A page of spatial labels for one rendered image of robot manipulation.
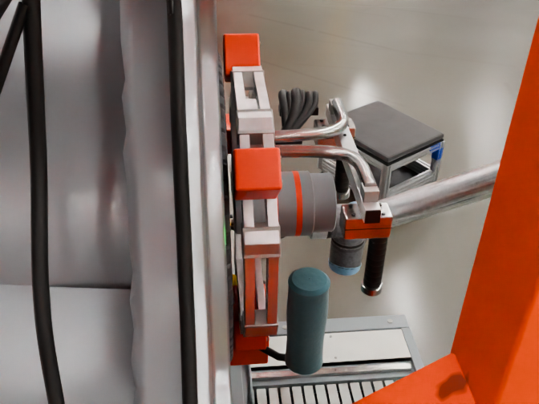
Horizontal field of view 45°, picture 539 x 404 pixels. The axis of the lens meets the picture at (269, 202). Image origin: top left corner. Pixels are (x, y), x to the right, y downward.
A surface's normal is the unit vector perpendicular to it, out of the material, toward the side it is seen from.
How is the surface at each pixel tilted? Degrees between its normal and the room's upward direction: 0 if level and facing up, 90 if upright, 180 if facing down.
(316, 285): 0
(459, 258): 0
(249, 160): 45
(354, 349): 0
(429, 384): 36
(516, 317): 90
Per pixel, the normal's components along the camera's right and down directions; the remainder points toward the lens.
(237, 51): 0.09, 0.00
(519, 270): -0.99, 0.04
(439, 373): -0.58, -0.63
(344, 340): 0.02, -0.82
